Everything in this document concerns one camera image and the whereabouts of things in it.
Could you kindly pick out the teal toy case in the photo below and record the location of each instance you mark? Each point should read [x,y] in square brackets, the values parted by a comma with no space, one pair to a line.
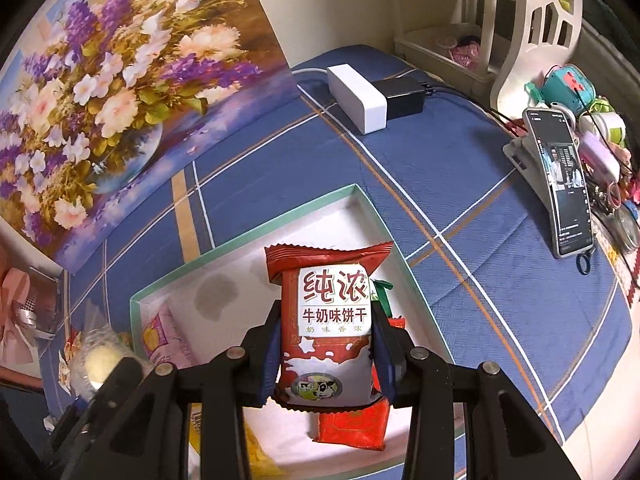
[565,87]

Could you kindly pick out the glass jar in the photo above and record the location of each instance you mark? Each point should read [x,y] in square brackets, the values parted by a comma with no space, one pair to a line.
[627,230]

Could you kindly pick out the white green round container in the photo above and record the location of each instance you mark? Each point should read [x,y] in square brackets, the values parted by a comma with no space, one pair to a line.
[607,127]

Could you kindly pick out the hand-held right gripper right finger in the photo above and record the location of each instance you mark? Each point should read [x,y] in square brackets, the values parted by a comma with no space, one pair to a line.
[385,360]

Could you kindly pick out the red white biscuit packet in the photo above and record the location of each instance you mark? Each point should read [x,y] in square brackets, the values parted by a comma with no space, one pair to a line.
[330,320]

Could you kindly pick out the lavender pouch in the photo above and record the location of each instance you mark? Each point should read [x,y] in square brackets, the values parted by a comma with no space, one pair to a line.
[597,157]

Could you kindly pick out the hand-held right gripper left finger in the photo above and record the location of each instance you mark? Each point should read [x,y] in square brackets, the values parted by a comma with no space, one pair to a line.
[270,355]

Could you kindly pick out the white power strip box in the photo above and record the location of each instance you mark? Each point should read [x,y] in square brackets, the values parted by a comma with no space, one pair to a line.
[357,97]

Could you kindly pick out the smartphone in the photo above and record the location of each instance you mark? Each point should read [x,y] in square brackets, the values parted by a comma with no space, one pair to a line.
[565,200]

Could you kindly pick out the large red patterned packet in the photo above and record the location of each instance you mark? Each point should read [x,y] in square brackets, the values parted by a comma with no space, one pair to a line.
[350,427]

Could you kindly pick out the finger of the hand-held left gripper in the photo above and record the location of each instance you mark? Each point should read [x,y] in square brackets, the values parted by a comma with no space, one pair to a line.
[122,375]

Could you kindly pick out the white phone stand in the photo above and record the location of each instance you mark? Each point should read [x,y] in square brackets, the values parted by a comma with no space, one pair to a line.
[522,155]

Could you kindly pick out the pink snack packet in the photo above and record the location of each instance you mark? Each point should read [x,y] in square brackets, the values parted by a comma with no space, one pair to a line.
[165,340]

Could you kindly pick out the flower still-life painting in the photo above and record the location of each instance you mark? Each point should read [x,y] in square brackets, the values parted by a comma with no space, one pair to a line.
[125,85]

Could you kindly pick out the yellow clear snack packet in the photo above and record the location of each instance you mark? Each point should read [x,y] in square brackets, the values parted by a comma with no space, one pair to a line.
[257,455]

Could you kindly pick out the black power adapter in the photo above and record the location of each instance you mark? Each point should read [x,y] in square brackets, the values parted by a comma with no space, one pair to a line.
[400,97]

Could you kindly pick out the white box with teal rim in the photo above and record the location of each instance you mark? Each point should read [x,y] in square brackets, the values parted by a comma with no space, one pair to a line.
[225,270]

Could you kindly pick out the clear wrapped round pastry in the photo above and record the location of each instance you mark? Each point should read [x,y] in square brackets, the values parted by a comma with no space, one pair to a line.
[100,360]

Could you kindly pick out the white chair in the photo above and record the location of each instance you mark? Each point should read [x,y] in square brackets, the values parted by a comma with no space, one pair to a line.
[520,60]

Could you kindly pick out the pink patterned pouch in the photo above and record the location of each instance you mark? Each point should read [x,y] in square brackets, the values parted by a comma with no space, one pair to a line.
[465,52]

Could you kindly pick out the pink paper flower bouquet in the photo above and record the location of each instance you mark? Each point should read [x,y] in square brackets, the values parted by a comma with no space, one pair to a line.
[20,310]

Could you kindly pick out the dark green snack packet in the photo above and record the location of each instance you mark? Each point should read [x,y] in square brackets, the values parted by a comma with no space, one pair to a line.
[382,295]

